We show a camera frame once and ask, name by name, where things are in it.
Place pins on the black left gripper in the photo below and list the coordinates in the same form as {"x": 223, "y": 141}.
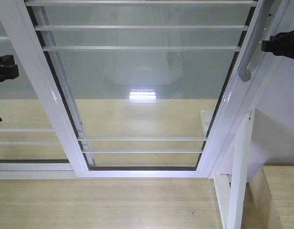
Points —
{"x": 8, "y": 68}

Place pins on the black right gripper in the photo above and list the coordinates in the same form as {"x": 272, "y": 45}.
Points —
{"x": 281, "y": 44}

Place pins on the grey door handle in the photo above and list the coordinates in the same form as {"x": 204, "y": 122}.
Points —
{"x": 254, "y": 33}

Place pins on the white sliding glass door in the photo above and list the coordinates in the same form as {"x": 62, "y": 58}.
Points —
{"x": 141, "y": 51}

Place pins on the grey door lock plate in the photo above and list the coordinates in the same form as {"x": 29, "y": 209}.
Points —
{"x": 257, "y": 53}

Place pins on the white bottom door track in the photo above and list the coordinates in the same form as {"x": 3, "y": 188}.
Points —
{"x": 36, "y": 171}

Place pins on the beige wooden platform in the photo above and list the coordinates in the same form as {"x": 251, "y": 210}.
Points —
{"x": 119, "y": 203}

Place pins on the white wooden support brace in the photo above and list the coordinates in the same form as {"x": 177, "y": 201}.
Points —
{"x": 230, "y": 176}

